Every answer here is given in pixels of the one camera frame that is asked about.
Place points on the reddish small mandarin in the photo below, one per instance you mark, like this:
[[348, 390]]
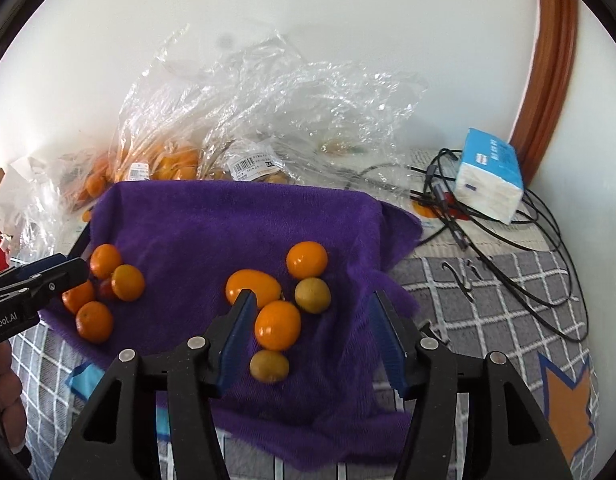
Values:
[[106, 290]]

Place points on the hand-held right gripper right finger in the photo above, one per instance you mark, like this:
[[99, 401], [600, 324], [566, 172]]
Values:
[[390, 345]]

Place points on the orange kumquat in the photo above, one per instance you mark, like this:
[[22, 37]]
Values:
[[253, 287], [278, 325], [307, 259]]

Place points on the brown wooden door frame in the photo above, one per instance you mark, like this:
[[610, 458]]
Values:
[[548, 60]]

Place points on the clear bag of longans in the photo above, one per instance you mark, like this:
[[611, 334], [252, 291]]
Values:
[[258, 170]]

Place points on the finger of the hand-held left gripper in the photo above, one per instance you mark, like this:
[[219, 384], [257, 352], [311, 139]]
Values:
[[37, 266], [67, 275]]

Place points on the greenish yellow kumquat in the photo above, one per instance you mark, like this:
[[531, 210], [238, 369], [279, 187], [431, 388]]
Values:
[[313, 295], [269, 365]]

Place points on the clear bag of mandarins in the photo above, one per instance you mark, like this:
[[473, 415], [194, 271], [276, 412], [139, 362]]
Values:
[[85, 180]]

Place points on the person's left hand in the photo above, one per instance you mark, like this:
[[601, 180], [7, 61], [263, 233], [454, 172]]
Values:
[[7, 395]]

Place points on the mandarin orange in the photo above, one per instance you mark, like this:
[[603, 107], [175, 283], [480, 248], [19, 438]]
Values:
[[128, 282], [105, 260], [94, 321], [77, 297]]

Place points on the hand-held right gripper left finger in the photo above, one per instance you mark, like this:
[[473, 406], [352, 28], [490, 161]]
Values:
[[237, 345]]

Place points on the grey plaid blanket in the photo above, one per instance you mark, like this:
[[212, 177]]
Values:
[[513, 310]]

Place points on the purple towel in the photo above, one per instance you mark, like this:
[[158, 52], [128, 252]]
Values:
[[212, 230]]

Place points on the blue white tissue pack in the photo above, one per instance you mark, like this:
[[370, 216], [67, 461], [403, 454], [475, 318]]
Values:
[[490, 175]]

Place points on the clear bag of kumquats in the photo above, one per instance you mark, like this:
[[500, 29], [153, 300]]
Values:
[[172, 160]]

